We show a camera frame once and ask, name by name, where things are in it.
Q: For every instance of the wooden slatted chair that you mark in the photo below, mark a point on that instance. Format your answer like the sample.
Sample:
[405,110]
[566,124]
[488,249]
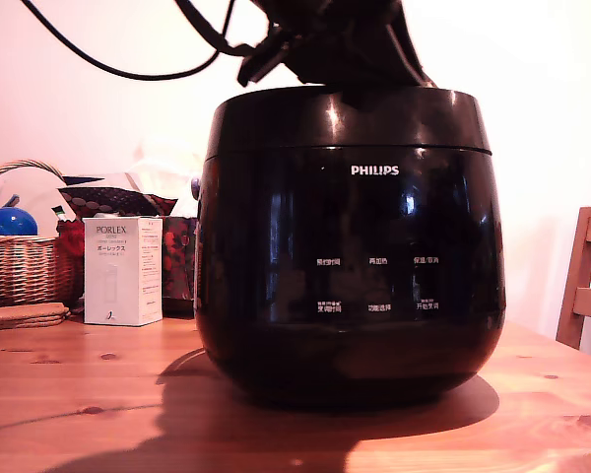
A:
[583,286]

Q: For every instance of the stack of cork coasters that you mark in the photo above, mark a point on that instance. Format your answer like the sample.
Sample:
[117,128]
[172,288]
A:
[24,315]

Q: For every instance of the white tissue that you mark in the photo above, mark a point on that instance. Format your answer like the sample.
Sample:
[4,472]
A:
[162,182]

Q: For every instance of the white Porlex box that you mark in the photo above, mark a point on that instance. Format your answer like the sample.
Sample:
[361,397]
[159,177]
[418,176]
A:
[120,276]

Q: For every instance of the gripper camera box with bracket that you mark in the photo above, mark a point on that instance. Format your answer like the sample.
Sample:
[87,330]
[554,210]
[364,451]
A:
[266,56]

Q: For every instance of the floral tissue box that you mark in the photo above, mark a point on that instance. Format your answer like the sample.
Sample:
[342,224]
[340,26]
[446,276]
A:
[177,266]

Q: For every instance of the dark red dotted bag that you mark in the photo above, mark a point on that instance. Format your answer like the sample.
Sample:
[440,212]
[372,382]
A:
[113,199]

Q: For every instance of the black Philips rice cooker body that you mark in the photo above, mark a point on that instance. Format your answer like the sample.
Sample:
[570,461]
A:
[349,276]

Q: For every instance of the woven wicker basket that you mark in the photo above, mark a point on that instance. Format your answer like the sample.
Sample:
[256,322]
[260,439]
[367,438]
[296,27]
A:
[24,271]

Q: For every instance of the shiny blue ball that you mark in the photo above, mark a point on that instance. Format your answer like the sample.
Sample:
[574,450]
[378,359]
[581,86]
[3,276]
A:
[10,222]

